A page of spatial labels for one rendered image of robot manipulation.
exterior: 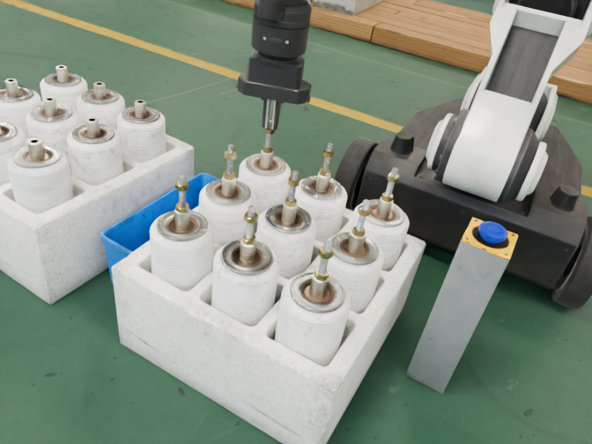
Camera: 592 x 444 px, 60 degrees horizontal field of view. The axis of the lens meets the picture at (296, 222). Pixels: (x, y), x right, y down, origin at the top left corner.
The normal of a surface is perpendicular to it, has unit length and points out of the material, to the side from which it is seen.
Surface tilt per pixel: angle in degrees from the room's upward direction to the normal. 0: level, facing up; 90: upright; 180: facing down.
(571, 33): 44
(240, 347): 90
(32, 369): 0
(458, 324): 90
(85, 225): 90
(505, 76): 58
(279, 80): 90
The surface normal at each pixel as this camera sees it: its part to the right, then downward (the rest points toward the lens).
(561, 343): 0.13, -0.80
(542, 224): -0.23, -0.22
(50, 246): 0.84, 0.41
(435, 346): -0.49, 0.47
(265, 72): -0.15, 0.58
